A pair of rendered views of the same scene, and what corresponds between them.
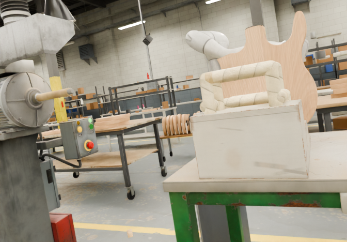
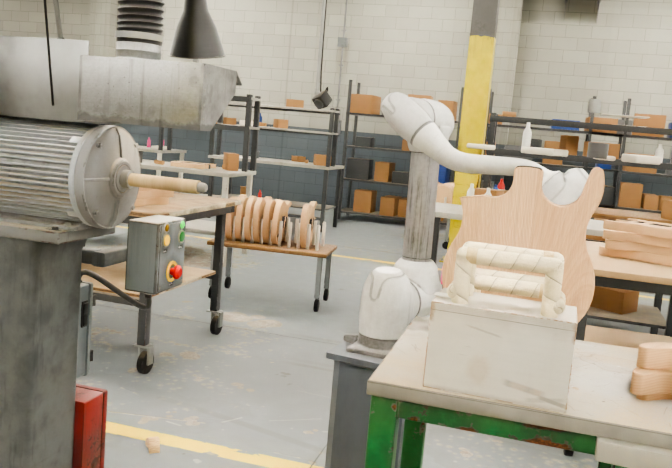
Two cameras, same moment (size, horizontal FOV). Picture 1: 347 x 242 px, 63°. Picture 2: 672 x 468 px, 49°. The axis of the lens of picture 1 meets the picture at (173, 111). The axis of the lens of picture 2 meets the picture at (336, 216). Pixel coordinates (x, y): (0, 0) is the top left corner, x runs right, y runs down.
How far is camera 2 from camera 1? 0.74 m
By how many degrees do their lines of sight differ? 11
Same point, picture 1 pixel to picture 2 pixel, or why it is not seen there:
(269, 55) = (541, 216)
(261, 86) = not seen: hidden behind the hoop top
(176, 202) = (379, 412)
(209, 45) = (426, 134)
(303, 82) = (579, 271)
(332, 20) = (637, 55)
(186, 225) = (386, 445)
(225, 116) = (482, 313)
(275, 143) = (537, 363)
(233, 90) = not seen: hidden behind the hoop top
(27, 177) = (61, 311)
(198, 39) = (407, 116)
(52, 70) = not seen: outside the picture
